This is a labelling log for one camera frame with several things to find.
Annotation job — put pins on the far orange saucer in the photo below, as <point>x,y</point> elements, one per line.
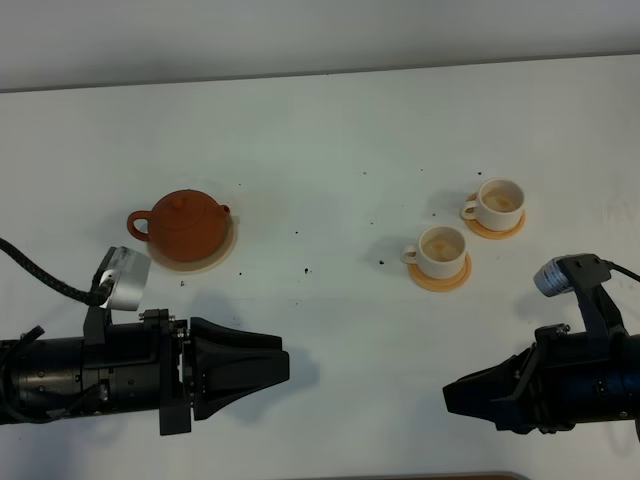
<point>495,220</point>

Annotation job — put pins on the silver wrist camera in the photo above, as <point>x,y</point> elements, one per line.
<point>122,276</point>
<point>568,273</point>

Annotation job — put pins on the near white teacup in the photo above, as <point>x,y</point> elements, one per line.
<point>439,253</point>

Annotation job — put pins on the brown clay teapot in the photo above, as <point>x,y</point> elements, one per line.
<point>184,226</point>

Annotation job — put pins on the beige round teapot coaster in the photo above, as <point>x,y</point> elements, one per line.
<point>200,266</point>

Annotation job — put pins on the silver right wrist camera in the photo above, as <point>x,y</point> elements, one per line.
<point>568,273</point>

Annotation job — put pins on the far white teacup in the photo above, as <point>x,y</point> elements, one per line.
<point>503,187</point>

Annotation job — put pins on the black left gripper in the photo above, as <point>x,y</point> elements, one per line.
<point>134,367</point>

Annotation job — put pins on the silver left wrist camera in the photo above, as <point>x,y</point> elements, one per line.
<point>122,276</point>

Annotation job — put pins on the white teacup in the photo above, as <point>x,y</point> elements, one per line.
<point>503,187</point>
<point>439,253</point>

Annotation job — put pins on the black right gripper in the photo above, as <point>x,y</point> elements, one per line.
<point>575,379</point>

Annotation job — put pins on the orange saucer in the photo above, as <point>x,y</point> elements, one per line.
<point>495,220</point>
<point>441,285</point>

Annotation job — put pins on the near orange saucer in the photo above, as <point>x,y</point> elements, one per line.
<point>441,285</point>

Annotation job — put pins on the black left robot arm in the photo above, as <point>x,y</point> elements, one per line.
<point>187,370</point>

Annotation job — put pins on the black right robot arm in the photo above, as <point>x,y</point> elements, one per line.
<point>629,368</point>

